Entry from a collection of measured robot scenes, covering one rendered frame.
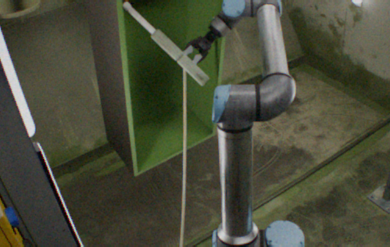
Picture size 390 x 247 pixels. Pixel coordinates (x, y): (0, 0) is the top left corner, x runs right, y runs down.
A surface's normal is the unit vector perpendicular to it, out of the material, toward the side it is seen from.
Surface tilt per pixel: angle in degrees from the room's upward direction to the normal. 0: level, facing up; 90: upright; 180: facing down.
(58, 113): 57
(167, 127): 12
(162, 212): 0
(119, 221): 0
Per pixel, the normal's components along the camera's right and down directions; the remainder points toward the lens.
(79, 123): 0.42, -0.04
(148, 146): 0.04, -0.69
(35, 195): 0.55, 0.47
